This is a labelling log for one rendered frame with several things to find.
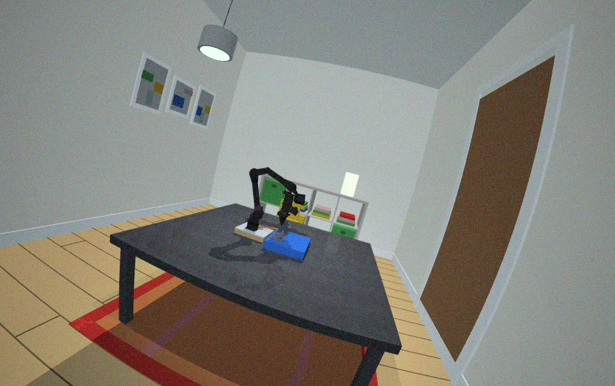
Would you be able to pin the blue flat rectangular block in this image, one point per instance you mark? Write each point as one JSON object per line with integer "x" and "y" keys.
{"x": 289, "y": 244}

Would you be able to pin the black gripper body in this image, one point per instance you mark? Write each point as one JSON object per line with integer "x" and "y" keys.
{"x": 284, "y": 210}

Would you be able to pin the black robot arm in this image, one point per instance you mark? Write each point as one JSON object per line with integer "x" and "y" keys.
{"x": 258, "y": 210}

